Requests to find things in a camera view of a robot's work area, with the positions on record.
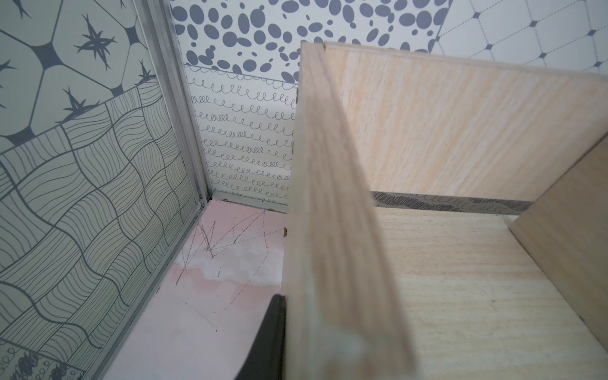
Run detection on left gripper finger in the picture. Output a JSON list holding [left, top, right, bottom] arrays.
[[235, 294, 287, 380]]

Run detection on pink floral table mat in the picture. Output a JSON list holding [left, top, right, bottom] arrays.
[[105, 199, 287, 379]]

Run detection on light wooden bookshelf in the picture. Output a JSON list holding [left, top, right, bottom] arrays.
[[282, 43, 607, 379]]

